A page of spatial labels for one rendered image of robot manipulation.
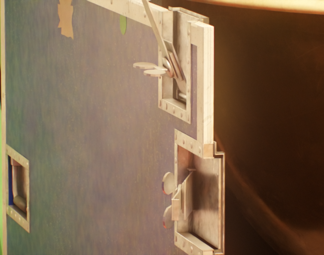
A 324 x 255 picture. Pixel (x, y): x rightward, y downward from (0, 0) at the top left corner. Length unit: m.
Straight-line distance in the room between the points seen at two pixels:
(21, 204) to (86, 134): 0.42
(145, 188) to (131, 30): 0.18
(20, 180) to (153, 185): 0.79
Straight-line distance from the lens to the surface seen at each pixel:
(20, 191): 3.52
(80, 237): 3.10
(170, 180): 2.59
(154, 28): 2.63
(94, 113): 3.00
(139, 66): 2.64
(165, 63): 2.63
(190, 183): 2.61
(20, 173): 3.51
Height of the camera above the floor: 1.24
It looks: 9 degrees down
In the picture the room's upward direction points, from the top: straight up
